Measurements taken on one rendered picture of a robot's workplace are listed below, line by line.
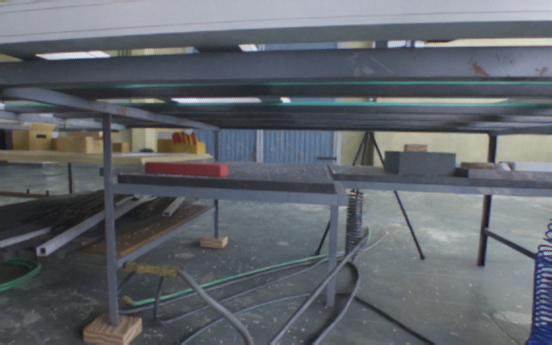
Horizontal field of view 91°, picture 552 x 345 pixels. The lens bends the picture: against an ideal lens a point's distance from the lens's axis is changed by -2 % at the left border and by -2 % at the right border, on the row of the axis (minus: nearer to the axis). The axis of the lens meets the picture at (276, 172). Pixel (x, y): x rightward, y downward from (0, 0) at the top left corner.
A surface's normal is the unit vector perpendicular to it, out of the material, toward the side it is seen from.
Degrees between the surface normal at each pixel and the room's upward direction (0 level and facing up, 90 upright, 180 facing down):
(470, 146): 90
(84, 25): 90
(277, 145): 90
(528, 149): 90
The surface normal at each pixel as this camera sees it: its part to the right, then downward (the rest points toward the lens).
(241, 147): -0.15, 0.08
